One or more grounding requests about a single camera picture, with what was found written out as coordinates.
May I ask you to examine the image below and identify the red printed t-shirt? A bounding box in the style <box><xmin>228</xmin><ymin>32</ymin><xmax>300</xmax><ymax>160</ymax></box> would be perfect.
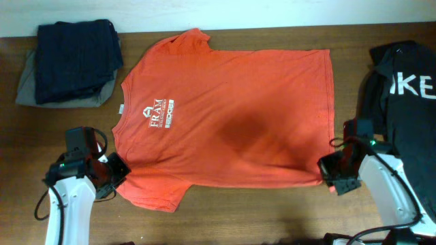
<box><xmin>112</xmin><ymin>29</ymin><xmax>334</xmax><ymax>212</ymax></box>

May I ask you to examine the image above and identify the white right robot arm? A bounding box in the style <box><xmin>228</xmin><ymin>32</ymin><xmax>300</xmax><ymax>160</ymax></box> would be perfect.
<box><xmin>317</xmin><ymin>119</ymin><xmax>435</xmax><ymax>245</ymax></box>

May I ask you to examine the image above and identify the black printed t-shirt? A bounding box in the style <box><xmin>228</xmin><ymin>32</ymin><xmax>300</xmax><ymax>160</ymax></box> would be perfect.
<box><xmin>359</xmin><ymin>41</ymin><xmax>435</xmax><ymax>219</ymax></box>

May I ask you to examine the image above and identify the folded navy blue garment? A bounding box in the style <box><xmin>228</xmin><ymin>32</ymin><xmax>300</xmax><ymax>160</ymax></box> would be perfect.
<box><xmin>35</xmin><ymin>19</ymin><xmax>123</xmax><ymax>104</ymax></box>

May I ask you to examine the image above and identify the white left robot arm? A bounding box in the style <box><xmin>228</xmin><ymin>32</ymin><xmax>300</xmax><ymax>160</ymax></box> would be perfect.
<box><xmin>43</xmin><ymin>127</ymin><xmax>131</xmax><ymax>244</ymax></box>

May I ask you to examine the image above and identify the folded grey garment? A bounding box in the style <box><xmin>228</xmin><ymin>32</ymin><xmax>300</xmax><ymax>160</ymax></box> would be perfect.
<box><xmin>15</xmin><ymin>50</ymin><xmax>117</xmax><ymax>108</ymax></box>

